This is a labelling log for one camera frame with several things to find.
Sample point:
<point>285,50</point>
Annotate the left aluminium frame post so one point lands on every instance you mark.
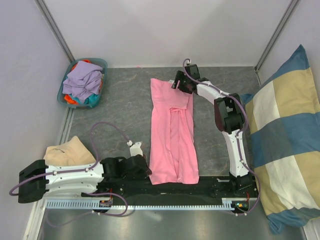
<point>44,9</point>

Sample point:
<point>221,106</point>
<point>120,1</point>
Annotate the beige cloth bag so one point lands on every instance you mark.
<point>71,153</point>

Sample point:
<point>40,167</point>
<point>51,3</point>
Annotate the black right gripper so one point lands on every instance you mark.
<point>180,76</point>

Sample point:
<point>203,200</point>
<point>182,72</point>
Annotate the light blue cable duct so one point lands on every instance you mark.
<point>96,204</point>

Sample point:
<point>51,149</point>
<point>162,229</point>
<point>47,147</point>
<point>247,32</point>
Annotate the lilac t shirt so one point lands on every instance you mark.
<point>82,80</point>

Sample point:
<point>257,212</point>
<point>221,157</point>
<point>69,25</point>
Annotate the orange t shirt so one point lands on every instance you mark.
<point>70,100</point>

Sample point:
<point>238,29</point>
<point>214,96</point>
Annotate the pink t shirt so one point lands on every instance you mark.
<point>173,157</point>

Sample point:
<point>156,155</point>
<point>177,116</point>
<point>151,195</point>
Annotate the aluminium frame post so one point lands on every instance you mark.
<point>44,9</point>
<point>276,33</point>

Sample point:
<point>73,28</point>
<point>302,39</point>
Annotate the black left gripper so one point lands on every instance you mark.
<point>145,172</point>

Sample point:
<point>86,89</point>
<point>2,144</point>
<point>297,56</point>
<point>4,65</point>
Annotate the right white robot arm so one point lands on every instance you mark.
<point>229,117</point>

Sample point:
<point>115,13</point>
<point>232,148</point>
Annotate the blue cream checked pillow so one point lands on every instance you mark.
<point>284,123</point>

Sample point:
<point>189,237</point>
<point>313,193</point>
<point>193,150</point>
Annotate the teal plastic laundry basket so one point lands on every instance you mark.
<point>82,78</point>

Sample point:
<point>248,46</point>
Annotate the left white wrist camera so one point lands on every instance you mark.
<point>135,149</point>

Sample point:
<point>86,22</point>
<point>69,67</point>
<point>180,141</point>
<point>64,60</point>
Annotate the right aluminium frame post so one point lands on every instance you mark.
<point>276,33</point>

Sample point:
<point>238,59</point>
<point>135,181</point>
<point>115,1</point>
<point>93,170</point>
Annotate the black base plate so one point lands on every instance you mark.
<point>210,190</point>

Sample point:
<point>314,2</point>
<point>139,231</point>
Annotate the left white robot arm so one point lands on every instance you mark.
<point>40,180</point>

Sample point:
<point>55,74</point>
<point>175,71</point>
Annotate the teal t shirt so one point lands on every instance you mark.
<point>89,100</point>

